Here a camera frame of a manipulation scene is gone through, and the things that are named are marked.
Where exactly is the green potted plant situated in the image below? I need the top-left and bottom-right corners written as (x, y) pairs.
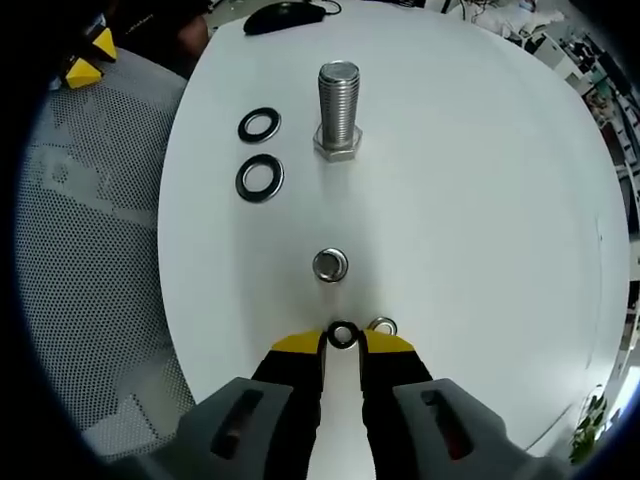
top-left (568, 383), bottom-right (610, 467)

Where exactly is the black computer mouse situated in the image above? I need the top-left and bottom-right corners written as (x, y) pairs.
top-left (243, 0), bottom-right (327, 37)

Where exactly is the large steel washer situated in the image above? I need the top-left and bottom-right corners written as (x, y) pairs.
top-left (237, 105), bottom-right (283, 145)
top-left (235, 154), bottom-right (286, 205)

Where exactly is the grey mesh chair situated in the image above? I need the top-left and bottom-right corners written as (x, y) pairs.
top-left (17, 46), bottom-right (212, 464)

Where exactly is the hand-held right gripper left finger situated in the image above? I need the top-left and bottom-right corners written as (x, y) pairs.
top-left (132, 328), bottom-right (327, 480)

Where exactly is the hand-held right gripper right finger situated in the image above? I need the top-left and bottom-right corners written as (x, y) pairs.
top-left (355, 328), bottom-right (552, 480)

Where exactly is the large threaded steel stud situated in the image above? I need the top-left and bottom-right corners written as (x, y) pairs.
top-left (312, 60), bottom-right (365, 163)

